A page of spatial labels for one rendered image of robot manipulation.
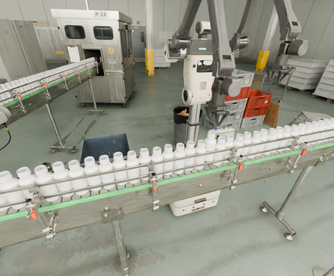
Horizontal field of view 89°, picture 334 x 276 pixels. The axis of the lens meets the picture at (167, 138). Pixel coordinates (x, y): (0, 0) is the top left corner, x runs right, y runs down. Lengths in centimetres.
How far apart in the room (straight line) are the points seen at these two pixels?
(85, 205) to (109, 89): 380
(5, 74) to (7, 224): 580
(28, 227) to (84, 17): 394
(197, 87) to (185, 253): 140
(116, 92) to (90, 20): 149
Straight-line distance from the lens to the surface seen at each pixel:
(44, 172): 81
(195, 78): 136
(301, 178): 182
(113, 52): 428
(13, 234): 103
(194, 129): 159
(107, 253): 183
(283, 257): 205
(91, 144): 141
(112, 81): 441
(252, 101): 372
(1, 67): 656
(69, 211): 91
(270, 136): 115
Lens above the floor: 161
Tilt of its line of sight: 31 degrees down
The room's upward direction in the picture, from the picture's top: 2 degrees clockwise
